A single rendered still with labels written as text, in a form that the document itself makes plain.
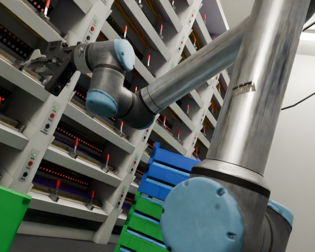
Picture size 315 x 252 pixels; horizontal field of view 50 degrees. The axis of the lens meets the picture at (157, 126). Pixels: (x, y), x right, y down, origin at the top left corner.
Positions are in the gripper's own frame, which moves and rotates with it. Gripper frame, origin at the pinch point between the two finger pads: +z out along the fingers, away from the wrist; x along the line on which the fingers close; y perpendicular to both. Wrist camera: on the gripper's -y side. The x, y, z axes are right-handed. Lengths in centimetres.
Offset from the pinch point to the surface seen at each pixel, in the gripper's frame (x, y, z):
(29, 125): -15.7, -14.2, 10.3
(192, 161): -68, -12, -36
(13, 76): 1.2, -3.0, 5.3
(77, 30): -16.0, 25.9, -0.1
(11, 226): 9, -48, -19
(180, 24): -82, 74, -13
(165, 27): -86, 76, -2
